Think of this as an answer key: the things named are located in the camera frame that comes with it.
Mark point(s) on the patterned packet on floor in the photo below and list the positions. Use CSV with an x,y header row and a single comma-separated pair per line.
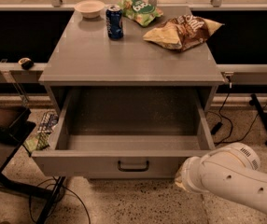
x,y
47,123

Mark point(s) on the foam-covered gripper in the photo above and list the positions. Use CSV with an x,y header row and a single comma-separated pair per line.
x,y
189,175

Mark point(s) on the small black round device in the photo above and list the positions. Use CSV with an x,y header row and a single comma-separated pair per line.
x,y
26,63

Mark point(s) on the dark side cart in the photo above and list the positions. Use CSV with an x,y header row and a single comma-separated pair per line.
x,y
14,129

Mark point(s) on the blue soda can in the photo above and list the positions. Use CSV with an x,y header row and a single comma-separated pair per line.
x,y
114,26

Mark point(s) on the green chip bag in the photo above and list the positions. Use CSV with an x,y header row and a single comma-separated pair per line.
x,y
140,11

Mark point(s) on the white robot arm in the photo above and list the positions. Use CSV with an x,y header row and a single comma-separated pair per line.
x,y
230,172

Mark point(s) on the green mesh snack packet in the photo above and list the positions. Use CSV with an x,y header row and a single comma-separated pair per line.
x,y
39,142

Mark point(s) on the brown yellow chip bag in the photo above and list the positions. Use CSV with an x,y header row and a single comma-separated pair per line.
x,y
182,33

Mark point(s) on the grey drawer cabinet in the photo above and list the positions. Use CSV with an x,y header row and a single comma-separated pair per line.
x,y
85,55

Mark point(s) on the white bowl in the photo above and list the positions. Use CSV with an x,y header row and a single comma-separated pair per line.
x,y
89,9

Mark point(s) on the grey top drawer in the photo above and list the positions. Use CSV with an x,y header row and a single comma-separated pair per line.
x,y
108,133

